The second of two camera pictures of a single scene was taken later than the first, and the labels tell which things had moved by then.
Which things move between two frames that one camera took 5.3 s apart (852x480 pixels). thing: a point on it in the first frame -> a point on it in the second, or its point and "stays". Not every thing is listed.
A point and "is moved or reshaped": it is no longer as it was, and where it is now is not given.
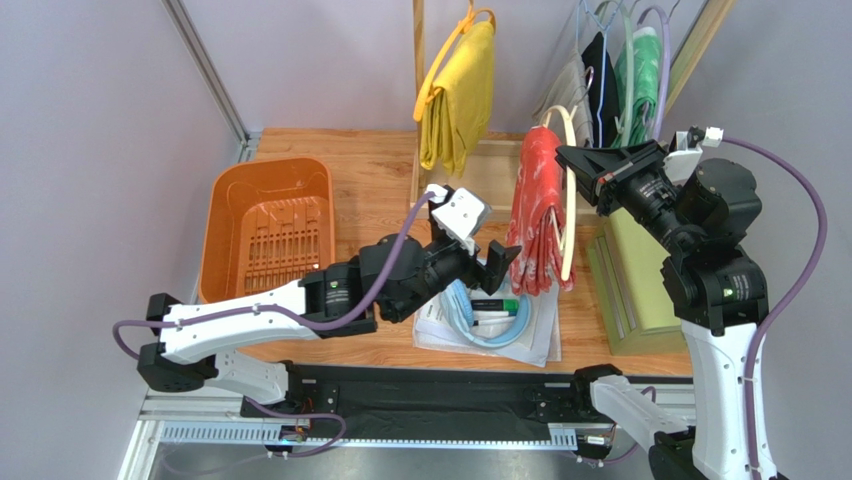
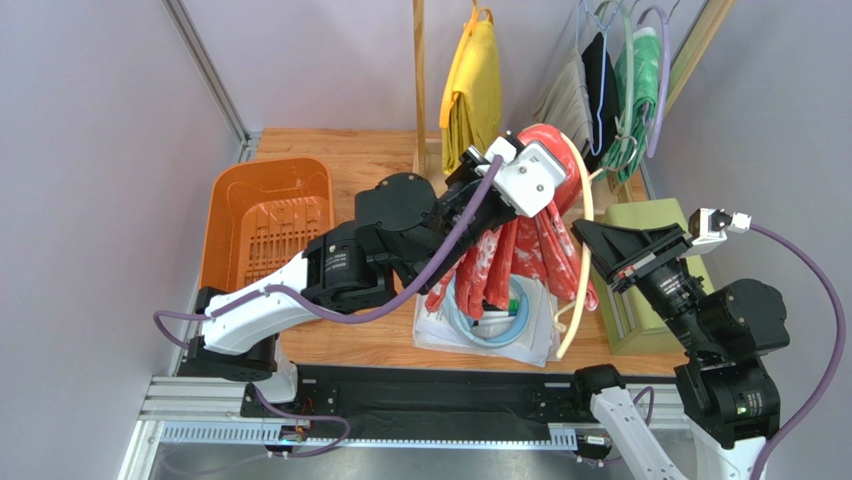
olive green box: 634,298 stays
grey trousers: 568,90 stays
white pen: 494,321 stays
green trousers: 635,87 stays
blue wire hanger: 603,68 stays
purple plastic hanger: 666,20 stays
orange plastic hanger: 428,89 -> 449,96
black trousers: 603,91 stays
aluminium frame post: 248,141 stays
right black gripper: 613,181 -> 643,257
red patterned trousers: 537,254 is moved or reshaped
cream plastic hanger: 573,171 -> 589,175
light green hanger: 626,128 stays
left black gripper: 497,266 -> 468,170
